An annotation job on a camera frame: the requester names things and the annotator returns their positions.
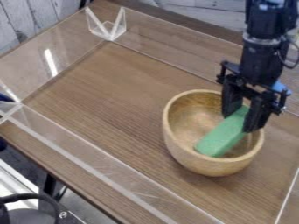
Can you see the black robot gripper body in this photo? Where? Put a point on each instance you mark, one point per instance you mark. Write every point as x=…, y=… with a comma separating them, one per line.
x=258, y=72

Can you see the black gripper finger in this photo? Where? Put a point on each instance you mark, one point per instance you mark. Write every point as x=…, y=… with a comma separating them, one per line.
x=258, y=114
x=232, y=99

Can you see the green rectangular block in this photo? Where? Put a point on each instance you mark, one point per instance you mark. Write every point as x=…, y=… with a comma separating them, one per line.
x=222, y=138

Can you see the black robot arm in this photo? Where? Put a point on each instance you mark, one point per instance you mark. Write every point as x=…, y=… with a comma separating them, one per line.
x=270, y=19

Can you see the brown wooden bowl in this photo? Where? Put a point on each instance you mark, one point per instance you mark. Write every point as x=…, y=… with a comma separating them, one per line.
x=191, y=114

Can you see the black table leg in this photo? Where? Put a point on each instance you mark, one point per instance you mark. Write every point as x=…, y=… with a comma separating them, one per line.
x=50, y=185

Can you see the blue object at edge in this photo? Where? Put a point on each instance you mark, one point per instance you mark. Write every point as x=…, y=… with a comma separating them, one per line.
x=6, y=98

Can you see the clear acrylic tray enclosure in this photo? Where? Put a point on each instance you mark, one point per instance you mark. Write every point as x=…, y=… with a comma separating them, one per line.
x=90, y=83

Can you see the grey metal base plate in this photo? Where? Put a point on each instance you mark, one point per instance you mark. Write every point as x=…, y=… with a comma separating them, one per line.
x=67, y=216

